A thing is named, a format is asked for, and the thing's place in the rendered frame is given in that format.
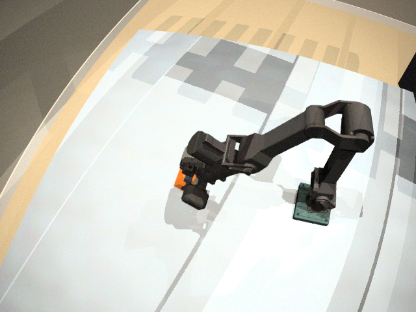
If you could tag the orange block with dark square face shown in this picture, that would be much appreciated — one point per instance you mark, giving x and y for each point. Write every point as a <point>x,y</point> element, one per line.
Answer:
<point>182,179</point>

